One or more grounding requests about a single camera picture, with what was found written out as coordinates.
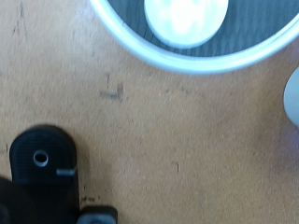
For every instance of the white ceramic mug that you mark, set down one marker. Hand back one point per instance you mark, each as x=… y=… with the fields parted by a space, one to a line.
x=187 y=21

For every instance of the black Keurig coffee machine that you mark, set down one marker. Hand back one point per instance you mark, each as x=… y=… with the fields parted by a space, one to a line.
x=43 y=186

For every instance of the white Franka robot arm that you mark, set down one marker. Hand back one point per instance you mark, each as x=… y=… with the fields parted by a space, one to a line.
x=292 y=99

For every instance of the white two-tier turntable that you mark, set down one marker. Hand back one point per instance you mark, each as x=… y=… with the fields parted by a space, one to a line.
x=187 y=63

